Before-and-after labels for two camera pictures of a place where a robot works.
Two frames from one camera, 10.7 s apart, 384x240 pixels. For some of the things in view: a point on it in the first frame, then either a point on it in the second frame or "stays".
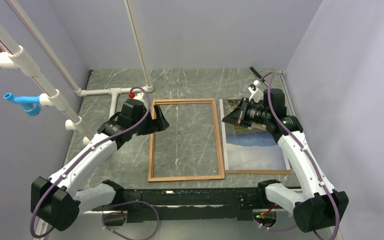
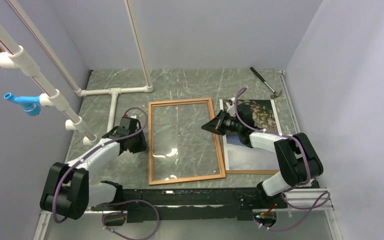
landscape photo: x=251 y=150 stays
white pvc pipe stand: x=18 y=57 stays
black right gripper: x=236 y=116 → x=215 y=125
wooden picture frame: x=220 y=160 stays
